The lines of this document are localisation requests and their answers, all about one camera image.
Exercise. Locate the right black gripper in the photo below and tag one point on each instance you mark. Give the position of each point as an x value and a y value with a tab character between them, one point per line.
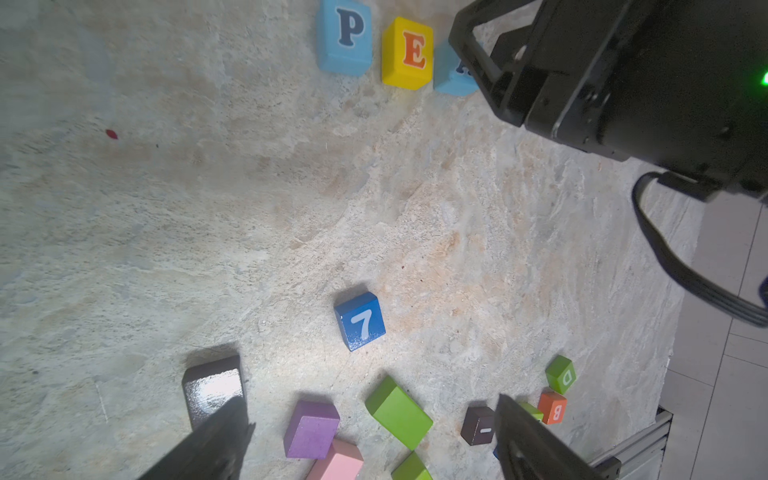
677	84

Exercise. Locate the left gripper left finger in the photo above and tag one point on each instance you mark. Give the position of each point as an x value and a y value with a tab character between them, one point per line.
215	450

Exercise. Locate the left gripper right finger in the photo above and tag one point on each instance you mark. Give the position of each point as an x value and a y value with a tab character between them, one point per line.
528	450

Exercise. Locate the light blue A block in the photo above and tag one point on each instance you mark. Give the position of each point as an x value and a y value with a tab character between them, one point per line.
450	75

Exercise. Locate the yellow E block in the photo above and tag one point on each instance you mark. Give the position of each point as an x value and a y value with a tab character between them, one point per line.
407	54

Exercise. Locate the light blue P block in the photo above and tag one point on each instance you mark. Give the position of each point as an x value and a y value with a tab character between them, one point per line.
344	42

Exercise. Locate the green N block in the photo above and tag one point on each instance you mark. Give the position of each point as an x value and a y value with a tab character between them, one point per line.
532	410

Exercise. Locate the orange 8 block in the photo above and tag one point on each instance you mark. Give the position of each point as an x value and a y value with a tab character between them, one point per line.
553	407

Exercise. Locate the dark minus block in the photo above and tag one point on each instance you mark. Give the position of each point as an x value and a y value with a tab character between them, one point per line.
478	426

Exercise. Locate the black O block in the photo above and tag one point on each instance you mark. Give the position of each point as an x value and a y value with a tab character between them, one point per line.
207	387

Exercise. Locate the green D block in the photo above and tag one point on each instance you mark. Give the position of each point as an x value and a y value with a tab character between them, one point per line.
561	374

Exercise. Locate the purple plain block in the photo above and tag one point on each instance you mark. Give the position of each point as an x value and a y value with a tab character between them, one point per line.
311	430

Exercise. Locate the pink long block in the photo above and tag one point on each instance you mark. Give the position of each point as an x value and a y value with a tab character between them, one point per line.
344	461

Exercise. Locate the long green block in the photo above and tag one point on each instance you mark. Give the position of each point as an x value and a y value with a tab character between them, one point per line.
398	413

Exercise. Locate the blue 7 block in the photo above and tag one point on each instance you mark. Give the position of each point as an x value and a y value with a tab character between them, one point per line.
360	320

